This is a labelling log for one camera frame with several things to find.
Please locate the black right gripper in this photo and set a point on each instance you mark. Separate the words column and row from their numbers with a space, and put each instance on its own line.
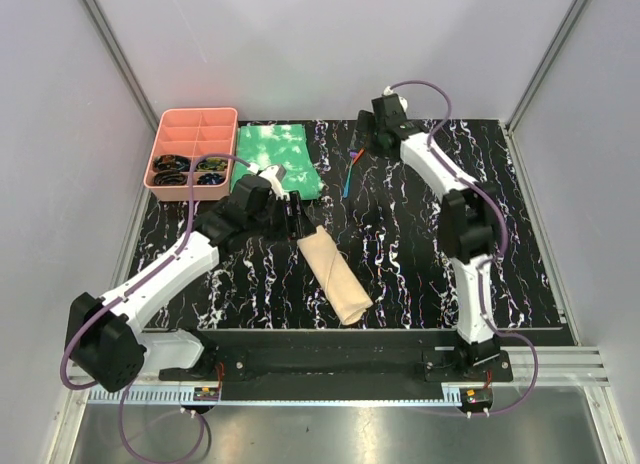
column 365, row 123

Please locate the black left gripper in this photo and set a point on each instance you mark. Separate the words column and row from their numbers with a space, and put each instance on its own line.
column 283, row 233

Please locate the teal plastic utensil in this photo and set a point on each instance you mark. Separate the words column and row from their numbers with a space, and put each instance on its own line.
column 347, row 183

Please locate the beige cloth napkin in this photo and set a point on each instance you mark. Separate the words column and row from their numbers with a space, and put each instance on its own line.
column 342, row 289

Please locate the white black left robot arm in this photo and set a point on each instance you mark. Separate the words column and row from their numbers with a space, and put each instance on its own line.
column 106, row 335

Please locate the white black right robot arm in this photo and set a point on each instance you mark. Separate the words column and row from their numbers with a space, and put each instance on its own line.
column 470, row 232

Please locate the orange plastic spoon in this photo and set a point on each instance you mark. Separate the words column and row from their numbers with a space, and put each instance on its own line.
column 356, row 156

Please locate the green white tie-dye cloth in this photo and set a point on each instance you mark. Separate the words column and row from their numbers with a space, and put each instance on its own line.
column 284, row 145

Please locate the blue coiled band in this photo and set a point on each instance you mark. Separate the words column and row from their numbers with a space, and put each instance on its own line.
column 210, row 178

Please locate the yellow green coiled band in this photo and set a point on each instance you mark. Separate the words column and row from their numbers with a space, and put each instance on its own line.
column 212, row 164

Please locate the dark coiled band bottom-left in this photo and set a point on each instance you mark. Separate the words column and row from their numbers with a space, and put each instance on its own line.
column 170, row 178

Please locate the pink compartment tray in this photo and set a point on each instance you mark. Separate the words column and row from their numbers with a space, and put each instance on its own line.
column 193, row 133

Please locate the dark coiled band top-left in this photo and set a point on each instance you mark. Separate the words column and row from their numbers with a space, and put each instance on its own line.
column 171, row 162

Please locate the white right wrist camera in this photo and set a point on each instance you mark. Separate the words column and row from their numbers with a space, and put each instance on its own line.
column 389, row 91

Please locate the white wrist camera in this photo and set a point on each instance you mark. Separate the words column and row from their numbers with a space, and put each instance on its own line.
column 389, row 91
column 274, row 175

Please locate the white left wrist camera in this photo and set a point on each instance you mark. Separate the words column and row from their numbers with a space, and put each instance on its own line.
column 274, row 175

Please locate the aluminium front frame rail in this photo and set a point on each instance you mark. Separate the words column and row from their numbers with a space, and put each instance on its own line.
column 546, row 367

